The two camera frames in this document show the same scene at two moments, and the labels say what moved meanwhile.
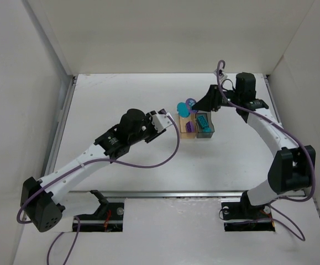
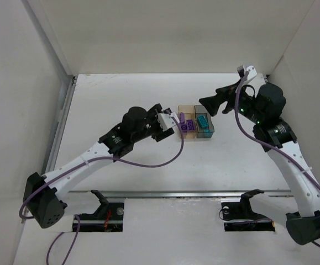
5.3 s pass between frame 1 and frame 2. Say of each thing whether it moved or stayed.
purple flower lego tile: moved
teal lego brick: stayed
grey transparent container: stayed
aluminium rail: stayed
